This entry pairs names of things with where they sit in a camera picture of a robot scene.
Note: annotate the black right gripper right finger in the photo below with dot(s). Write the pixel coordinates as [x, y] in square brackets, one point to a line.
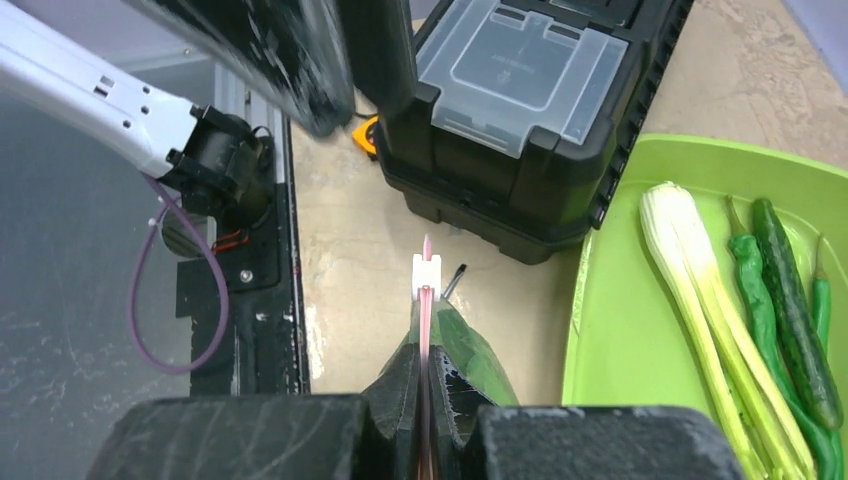
[472, 438]

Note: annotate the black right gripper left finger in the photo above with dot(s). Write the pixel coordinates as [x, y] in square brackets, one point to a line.
[368, 435]

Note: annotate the clear zip top bag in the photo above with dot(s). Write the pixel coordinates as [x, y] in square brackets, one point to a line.
[437, 437]

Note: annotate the green bok choy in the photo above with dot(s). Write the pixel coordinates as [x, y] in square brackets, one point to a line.
[471, 354]

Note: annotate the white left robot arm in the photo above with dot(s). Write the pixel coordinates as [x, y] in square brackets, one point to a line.
[290, 51]

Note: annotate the black yellow screwdriver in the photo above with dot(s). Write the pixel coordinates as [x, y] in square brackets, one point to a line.
[454, 281]

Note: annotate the green plastic tray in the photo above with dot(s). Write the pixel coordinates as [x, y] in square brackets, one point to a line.
[627, 349]

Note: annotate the yellow tape measure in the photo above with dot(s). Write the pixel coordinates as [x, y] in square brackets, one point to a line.
[363, 135]

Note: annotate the white napa cabbage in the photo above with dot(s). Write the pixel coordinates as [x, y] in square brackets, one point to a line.
[750, 408]

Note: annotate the black toolbox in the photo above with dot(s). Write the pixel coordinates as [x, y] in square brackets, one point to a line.
[525, 115]

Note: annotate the dark green cucumber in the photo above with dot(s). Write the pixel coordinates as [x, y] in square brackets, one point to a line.
[801, 347]

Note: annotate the green chili pepper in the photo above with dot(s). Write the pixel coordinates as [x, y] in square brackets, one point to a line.
[825, 445]

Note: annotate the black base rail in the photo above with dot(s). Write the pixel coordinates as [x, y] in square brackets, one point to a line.
[264, 348]

